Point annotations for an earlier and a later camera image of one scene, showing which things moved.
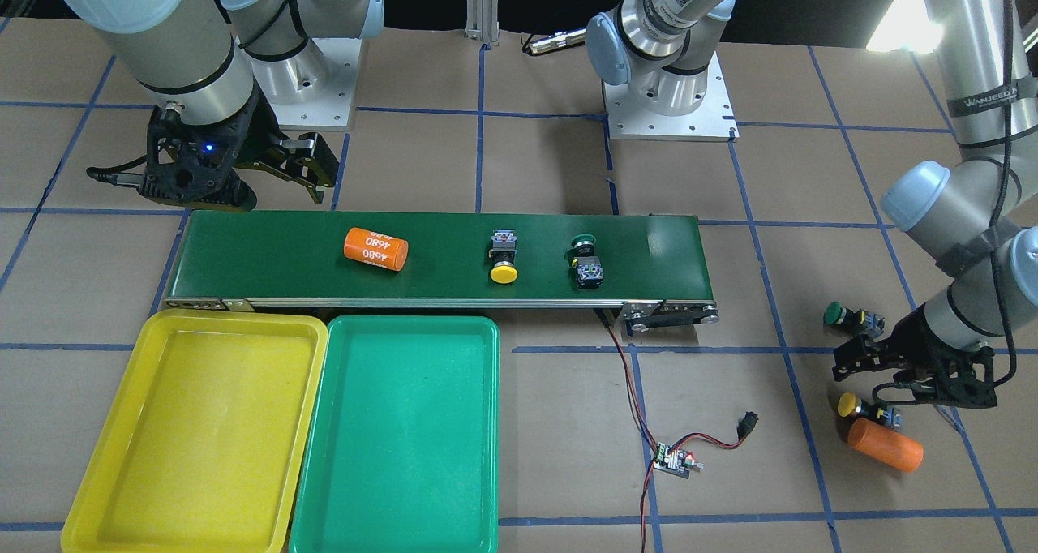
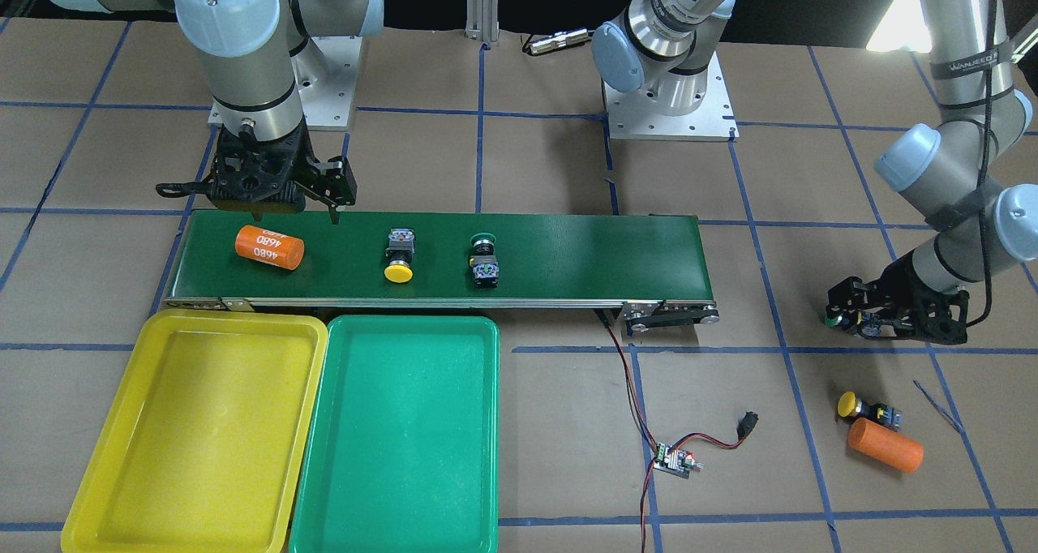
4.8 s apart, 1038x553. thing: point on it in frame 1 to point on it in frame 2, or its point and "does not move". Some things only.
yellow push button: (849, 405) does not move
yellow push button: (503, 250) to (401, 247)
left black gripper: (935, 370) to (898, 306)
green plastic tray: (402, 452) does not move
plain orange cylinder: (885, 445) does not move
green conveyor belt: (650, 267) does not move
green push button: (868, 323) does not move
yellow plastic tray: (203, 447) does not move
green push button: (589, 273) to (486, 269)
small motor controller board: (675, 461) does not move
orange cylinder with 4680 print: (375, 248) to (269, 247)
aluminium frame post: (482, 5) does not move
